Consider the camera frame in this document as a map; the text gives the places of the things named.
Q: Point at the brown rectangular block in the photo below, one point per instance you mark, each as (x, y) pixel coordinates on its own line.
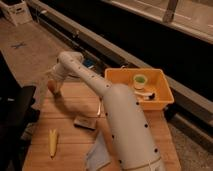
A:
(85, 122)

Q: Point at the yellow apple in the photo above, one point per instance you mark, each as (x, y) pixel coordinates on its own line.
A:
(50, 86)

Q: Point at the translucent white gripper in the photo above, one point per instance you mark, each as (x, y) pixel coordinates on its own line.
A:
(54, 83)

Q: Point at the yellow plastic bin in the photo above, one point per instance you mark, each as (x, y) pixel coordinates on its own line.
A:
(156, 83)

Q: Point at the green and white cup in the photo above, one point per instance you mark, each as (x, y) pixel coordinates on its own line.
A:
(139, 81)

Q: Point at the silver fork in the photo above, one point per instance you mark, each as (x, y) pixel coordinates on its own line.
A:
(99, 108)

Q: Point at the white cardboard box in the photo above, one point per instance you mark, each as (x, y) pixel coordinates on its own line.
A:
(17, 14)

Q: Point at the grey blue cloth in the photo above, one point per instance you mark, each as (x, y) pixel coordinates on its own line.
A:
(98, 155)

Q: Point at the blue power device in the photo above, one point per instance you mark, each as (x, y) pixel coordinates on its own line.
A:
(89, 64)

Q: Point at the dark metal cup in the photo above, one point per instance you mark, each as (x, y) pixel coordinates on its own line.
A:
(57, 95)

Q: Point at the yellow corn cob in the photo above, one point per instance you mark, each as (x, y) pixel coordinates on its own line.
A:
(53, 139)

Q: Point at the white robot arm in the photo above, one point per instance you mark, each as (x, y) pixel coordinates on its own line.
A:
(131, 135)

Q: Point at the white handled brush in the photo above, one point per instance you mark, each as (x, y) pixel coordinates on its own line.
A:
(146, 95)

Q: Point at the black office chair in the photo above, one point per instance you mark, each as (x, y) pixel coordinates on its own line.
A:
(15, 113)

